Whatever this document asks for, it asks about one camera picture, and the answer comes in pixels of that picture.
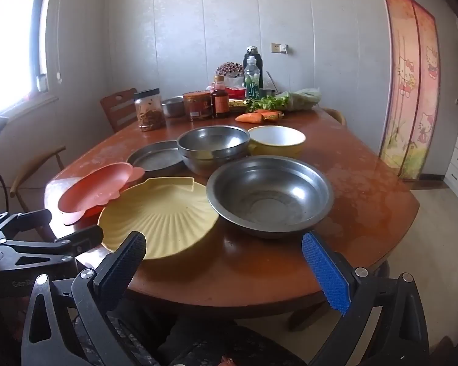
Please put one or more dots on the wall socket with plug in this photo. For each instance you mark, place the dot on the wall socket with plug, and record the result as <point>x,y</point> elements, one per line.
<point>278,47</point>

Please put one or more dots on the glass cup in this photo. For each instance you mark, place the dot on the glass cup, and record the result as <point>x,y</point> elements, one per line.
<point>267,92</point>

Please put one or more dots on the bag of leafy greens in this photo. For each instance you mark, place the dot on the bag of leafy greens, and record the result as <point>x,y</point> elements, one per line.
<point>294,101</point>

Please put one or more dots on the red box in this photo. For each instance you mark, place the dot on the red box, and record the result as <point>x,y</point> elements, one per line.
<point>236,91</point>

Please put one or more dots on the pink cartoon door curtain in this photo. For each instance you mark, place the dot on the pink cartoon door curtain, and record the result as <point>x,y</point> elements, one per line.
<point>408,84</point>

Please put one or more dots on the brown wooden chair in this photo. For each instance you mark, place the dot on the brown wooden chair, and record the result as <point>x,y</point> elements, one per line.
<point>118,110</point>

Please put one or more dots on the round steel tray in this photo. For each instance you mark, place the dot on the round steel tray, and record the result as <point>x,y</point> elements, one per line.
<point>152,158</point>

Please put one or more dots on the orange flower-shaped plate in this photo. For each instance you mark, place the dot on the orange flower-shaped plate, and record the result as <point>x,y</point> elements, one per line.
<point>76,218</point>
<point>95,190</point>

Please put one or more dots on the clear jar of dried food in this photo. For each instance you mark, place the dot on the clear jar of dried food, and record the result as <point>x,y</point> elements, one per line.
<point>149,110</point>

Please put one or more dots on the yellow food package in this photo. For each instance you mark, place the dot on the yellow food package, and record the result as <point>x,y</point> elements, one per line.
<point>238,103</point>

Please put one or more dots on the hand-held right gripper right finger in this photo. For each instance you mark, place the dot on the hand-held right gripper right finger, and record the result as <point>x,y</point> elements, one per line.
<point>326,274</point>

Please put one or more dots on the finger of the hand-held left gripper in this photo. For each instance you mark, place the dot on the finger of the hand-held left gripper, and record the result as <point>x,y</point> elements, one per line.
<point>23,221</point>
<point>74,241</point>

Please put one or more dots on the red label jar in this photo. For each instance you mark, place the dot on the red label jar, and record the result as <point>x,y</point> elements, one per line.
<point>197,105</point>

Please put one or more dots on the light wooden chair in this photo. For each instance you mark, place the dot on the light wooden chair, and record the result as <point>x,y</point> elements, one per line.
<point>336,116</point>

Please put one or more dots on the small steel bowl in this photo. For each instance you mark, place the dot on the small steel bowl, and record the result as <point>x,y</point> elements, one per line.
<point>173,106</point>

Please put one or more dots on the large steel bowl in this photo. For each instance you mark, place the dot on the large steel bowl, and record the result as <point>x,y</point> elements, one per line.
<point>269,198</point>

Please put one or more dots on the wooden armchair with dark seat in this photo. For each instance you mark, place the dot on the wooden armchair with dark seat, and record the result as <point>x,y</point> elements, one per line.
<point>34,167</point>

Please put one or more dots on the black thermos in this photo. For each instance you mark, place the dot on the black thermos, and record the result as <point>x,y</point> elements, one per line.
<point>252,51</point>

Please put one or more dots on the yellow shell-shaped plate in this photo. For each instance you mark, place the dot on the yellow shell-shaped plate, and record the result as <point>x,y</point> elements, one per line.
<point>164,217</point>

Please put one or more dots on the clear plastic bottle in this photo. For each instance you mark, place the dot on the clear plastic bottle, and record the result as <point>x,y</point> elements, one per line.
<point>252,78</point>

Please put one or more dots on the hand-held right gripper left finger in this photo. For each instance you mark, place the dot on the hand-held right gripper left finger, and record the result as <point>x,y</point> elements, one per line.
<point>126,263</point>

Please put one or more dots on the window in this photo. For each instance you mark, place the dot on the window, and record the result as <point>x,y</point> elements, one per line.
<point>11,45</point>

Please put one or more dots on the dark sauce bottle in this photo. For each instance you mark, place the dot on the dark sauce bottle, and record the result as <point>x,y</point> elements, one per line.
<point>220,99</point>

